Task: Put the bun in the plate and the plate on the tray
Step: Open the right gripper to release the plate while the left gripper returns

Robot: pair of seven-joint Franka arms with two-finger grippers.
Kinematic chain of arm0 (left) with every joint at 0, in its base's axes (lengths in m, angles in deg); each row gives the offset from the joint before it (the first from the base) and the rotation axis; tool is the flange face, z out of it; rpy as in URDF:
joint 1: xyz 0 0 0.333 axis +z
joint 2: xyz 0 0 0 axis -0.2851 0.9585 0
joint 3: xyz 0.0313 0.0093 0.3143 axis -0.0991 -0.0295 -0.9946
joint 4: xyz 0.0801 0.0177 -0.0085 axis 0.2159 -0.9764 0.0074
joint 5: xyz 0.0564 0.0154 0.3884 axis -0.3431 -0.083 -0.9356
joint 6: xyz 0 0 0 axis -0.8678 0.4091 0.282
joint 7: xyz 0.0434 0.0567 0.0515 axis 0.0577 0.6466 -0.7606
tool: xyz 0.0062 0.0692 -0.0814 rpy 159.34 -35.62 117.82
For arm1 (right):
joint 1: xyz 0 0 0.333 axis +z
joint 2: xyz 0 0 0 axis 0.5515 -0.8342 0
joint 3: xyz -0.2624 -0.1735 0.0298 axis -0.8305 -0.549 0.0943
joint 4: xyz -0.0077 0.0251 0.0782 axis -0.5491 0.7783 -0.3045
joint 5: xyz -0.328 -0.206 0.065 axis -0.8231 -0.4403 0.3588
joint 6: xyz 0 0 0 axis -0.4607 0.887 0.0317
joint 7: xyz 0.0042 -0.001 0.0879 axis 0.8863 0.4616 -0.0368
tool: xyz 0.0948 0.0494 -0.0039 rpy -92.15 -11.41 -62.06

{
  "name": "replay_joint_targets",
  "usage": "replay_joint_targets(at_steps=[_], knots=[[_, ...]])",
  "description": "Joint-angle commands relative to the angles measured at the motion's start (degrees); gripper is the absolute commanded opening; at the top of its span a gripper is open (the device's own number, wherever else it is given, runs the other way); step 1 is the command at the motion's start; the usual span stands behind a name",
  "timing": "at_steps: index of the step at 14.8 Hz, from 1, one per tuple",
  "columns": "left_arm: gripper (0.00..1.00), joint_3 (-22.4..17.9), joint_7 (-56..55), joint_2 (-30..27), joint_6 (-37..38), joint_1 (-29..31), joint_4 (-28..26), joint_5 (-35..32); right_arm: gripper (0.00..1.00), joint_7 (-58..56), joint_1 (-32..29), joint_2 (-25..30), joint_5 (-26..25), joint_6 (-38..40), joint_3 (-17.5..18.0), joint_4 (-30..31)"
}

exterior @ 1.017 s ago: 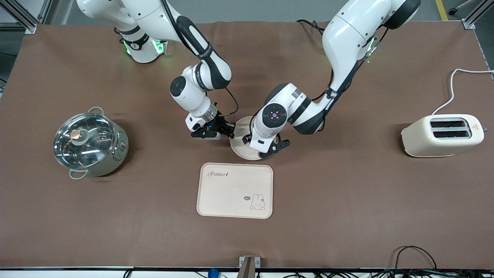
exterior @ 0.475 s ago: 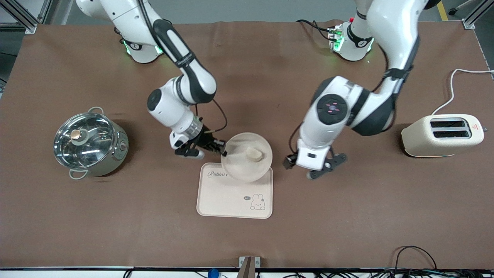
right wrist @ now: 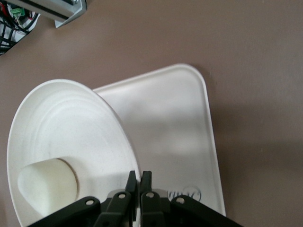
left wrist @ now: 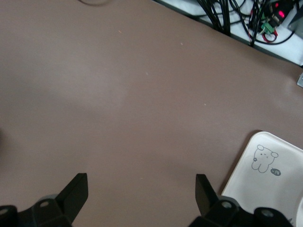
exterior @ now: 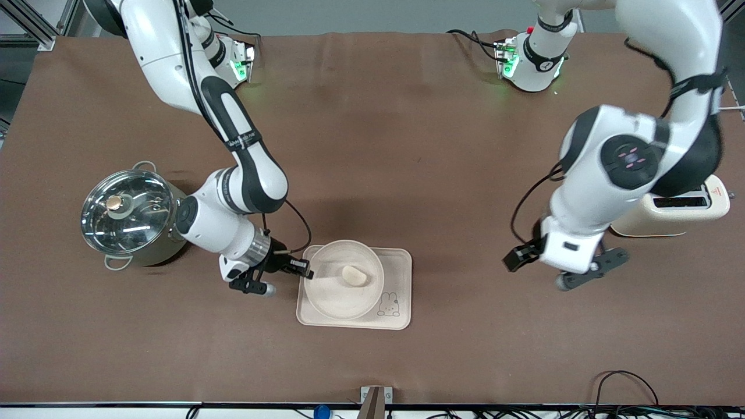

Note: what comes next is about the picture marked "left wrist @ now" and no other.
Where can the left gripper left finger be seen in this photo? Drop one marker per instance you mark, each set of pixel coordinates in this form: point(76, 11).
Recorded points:
point(71, 196)

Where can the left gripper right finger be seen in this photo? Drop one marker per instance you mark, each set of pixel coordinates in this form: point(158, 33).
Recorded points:
point(206, 198)

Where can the cream rabbit print tray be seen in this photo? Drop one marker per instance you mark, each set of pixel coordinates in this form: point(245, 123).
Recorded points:
point(279, 189)

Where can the grey metal plate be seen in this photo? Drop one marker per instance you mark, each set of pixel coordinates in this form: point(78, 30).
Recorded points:
point(297, 23)

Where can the green terminal connector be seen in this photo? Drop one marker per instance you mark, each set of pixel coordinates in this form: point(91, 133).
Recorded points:
point(267, 27)

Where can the electronics board with red light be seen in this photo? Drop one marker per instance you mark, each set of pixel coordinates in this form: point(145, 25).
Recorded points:
point(280, 14)

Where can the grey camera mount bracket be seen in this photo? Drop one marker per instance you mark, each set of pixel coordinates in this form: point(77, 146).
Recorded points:
point(300, 80)

